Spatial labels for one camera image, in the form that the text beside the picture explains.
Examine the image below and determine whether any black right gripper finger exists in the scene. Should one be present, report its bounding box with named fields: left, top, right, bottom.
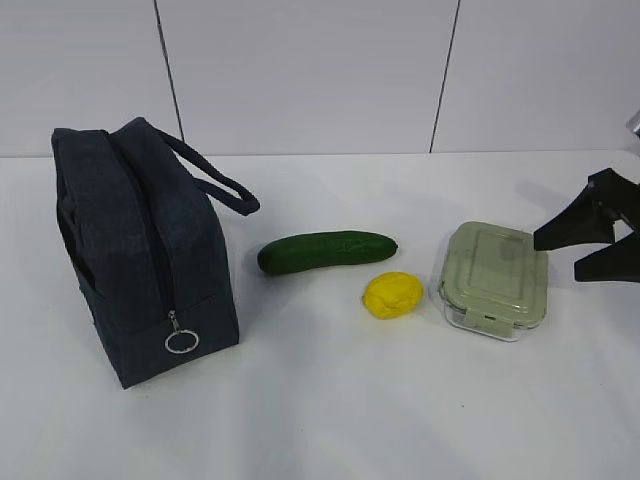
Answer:
left=534, top=168, right=639, bottom=251
left=574, top=238, right=639, bottom=283

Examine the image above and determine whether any yellow lemon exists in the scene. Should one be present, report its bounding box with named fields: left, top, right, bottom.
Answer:
left=362, top=272, right=424, bottom=320

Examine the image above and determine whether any glass container green lid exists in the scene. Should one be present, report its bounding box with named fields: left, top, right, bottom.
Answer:
left=435, top=221, right=548, bottom=342

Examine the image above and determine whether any green cucumber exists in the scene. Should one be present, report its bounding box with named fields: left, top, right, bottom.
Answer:
left=257, top=230, right=398, bottom=276

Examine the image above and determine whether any navy blue lunch bag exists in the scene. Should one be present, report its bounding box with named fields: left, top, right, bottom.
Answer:
left=51, top=117, right=260, bottom=388

